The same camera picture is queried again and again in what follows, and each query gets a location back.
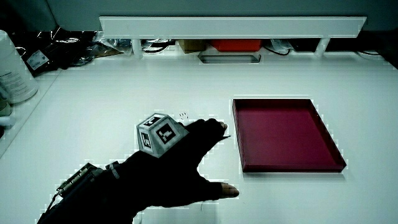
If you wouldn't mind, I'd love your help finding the orange box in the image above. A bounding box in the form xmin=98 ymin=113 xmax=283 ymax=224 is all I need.
xmin=210 ymin=39 xmax=262 ymax=52

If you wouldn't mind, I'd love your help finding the white desk shelf riser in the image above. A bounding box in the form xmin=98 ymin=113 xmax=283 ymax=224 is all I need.
xmin=99 ymin=16 xmax=368 ymax=59

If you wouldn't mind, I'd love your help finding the white cable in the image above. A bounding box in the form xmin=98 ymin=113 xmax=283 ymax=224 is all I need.
xmin=356 ymin=49 xmax=386 ymax=62

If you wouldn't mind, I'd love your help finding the black cable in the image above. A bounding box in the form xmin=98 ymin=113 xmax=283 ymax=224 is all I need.
xmin=263 ymin=45 xmax=291 ymax=57

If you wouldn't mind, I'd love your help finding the person's left hand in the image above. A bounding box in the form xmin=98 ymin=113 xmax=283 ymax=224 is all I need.
xmin=119 ymin=113 xmax=240 ymax=213

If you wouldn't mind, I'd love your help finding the white plastic bottle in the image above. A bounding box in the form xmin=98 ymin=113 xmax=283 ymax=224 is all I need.
xmin=0 ymin=29 xmax=39 ymax=105

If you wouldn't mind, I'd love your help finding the flat grey device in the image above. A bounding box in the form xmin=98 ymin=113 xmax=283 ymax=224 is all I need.
xmin=198 ymin=51 xmax=262 ymax=65

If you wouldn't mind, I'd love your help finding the brown cardboard box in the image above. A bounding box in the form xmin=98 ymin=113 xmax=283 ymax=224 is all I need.
xmin=177 ymin=39 xmax=207 ymax=54

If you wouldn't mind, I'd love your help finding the person's left forearm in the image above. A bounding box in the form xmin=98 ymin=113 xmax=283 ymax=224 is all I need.
xmin=36 ymin=161 xmax=139 ymax=224

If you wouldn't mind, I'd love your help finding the dark red rectangular tray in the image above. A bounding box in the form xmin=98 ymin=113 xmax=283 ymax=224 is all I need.
xmin=231 ymin=98 xmax=347 ymax=174

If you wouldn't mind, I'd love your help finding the clear plastic bag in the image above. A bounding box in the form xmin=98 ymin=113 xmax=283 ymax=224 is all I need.
xmin=93 ymin=30 xmax=133 ymax=55

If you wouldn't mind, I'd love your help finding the black plastic bag with label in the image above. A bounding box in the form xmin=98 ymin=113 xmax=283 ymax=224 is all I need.
xmin=12 ymin=27 xmax=97 ymax=77

